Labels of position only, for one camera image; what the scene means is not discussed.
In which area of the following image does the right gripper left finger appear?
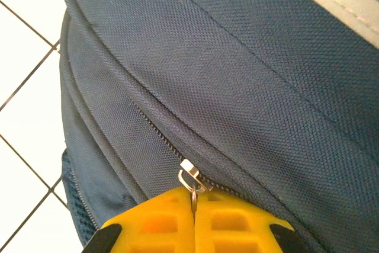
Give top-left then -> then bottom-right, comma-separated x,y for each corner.
81,187 -> 196,253

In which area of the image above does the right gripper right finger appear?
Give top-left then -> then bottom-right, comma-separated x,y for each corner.
194,189 -> 310,253

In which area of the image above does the navy blue backpack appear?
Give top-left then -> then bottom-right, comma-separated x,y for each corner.
41,0 -> 379,253

